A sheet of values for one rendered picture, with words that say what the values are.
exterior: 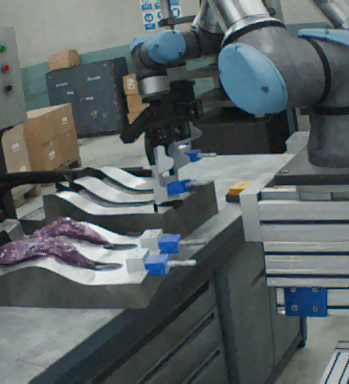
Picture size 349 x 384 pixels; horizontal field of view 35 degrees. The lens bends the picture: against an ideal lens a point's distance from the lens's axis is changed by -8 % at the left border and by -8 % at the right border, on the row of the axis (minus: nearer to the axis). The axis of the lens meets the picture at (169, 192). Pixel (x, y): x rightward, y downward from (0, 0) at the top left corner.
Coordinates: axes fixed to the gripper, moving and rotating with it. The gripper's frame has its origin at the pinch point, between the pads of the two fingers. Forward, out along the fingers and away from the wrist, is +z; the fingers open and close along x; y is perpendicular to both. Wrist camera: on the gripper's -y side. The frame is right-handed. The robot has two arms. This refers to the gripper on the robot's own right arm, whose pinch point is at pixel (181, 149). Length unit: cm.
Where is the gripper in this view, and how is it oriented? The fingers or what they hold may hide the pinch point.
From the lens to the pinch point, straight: 170.4
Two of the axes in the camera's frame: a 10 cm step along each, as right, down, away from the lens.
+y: 8.5, 0.0, -5.3
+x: 5.0, -3.1, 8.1
